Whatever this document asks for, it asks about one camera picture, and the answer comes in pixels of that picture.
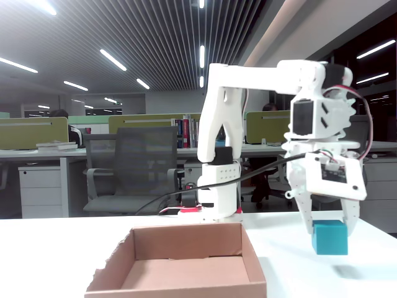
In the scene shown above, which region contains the black camera cable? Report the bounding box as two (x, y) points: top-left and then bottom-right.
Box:
(135, 150), (321, 217)

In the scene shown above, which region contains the red table clamp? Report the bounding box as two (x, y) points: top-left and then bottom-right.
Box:
(178, 204), (244, 216)

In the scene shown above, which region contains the white drawer cabinet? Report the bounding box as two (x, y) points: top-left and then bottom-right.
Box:
(359, 160), (397, 234)
(17, 166), (63, 219)

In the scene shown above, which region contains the row of upright books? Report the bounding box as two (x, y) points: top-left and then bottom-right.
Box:
(171, 114), (201, 149)

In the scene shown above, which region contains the olive desk partition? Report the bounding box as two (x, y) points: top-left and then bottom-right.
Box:
(245, 110), (292, 145)
(0, 117), (69, 151)
(108, 113), (203, 135)

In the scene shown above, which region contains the black swivel office chair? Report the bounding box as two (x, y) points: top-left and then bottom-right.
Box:
(240, 158), (293, 210)

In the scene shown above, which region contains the stack of papers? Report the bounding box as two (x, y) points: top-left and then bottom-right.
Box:
(35, 140), (79, 153)

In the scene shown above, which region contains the white office desk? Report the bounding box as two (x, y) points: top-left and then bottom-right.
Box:
(0, 148), (200, 218)
(238, 141), (397, 164)

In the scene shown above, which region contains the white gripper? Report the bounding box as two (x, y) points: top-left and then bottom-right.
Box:
(283, 135), (362, 238)

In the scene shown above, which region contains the brown cardboard box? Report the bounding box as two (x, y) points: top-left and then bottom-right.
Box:
(84, 222), (268, 298)

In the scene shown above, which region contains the pale green desk partition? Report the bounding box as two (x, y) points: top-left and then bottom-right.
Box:
(67, 115), (119, 135)

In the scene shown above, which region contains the white wrist camera mount plate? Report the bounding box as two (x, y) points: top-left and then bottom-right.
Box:
(305, 151), (368, 201)

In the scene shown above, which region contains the seated person black white jacket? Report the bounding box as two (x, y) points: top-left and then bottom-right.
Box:
(49, 109), (85, 148)

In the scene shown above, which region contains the blue cube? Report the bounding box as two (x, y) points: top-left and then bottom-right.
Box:
(311, 219), (349, 256)

